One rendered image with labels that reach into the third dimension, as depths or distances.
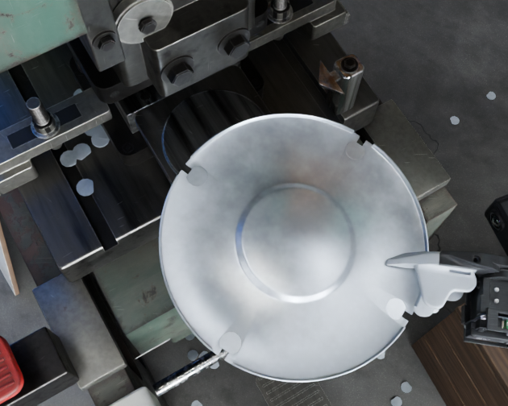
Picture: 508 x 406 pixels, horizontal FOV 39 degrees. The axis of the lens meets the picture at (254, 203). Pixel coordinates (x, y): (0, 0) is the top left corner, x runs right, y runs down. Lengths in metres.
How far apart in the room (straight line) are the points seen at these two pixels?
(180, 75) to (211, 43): 0.04
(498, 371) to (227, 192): 0.63
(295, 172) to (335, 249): 0.09
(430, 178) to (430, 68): 0.88
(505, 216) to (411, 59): 1.05
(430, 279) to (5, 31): 0.48
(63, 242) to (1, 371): 0.17
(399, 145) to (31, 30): 0.59
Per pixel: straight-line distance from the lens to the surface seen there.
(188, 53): 0.67
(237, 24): 0.67
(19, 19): 0.52
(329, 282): 0.76
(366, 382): 1.54
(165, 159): 0.80
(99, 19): 0.57
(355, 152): 0.81
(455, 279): 0.78
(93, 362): 0.89
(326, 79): 0.84
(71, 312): 0.91
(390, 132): 0.99
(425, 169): 0.98
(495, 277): 0.79
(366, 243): 0.78
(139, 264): 0.91
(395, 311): 0.78
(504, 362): 1.24
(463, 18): 1.94
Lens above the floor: 1.51
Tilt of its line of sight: 69 degrees down
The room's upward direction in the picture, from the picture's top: 2 degrees clockwise
